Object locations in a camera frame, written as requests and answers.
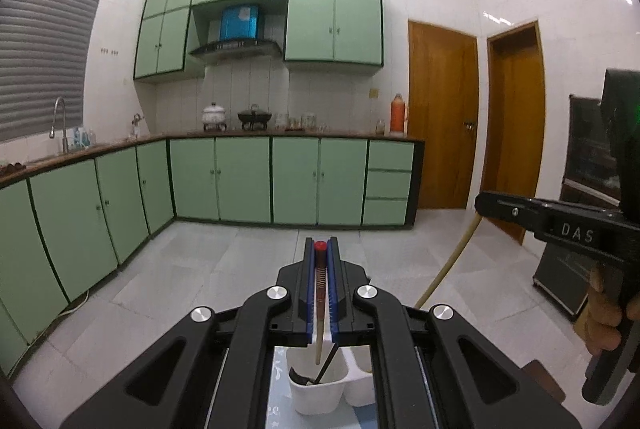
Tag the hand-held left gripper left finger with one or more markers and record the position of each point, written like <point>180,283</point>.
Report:
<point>305,299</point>

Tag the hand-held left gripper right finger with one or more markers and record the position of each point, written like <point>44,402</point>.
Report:
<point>334,309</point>

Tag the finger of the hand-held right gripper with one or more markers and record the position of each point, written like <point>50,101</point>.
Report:
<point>505,209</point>

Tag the red-tipped wooden chopstick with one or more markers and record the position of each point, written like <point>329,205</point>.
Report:
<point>320,279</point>

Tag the black spoon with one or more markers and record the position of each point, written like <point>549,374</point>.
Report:
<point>300,378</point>

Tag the white two-compartment utensil holder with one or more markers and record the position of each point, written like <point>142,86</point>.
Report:
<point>320,396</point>

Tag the person's right hand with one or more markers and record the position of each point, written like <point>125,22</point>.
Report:
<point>605,324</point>

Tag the black glass-front cabinet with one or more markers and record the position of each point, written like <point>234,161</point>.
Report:
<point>590,139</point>

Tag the green drawer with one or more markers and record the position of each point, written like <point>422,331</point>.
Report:
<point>389,184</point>
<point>391,155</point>
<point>386,211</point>

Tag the light blue printed mat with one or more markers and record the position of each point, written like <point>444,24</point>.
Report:
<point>278,409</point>

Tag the green base cabinets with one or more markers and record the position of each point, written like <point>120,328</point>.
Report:
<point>245,179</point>

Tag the red thermos flask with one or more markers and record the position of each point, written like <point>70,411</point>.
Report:
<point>398,116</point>

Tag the small glass jar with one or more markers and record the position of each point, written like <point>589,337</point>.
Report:
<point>380,127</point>

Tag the black wok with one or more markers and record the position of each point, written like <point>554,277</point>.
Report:
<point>255,116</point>

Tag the white cooking pot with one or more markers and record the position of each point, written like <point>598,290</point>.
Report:
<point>215,115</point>

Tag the black range hood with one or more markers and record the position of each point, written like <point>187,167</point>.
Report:
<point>235,49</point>

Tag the bottles beside sink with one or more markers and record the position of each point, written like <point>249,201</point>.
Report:
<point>84,138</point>

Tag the blue hood chimney cover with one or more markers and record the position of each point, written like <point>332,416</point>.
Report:
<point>240,23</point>

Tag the metal kitchen faucet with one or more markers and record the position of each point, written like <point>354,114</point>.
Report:
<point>64,139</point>

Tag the dark cloth pile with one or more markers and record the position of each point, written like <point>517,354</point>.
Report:
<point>12,170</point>

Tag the grey window blind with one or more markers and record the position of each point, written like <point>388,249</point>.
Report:
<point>45,44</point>

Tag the wooden door with frame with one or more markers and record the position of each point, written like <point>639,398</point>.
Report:
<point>515,134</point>

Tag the green wall cabinets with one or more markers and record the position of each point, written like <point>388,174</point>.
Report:
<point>310,26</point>

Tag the wall hooks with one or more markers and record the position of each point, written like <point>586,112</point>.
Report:
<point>109,51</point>

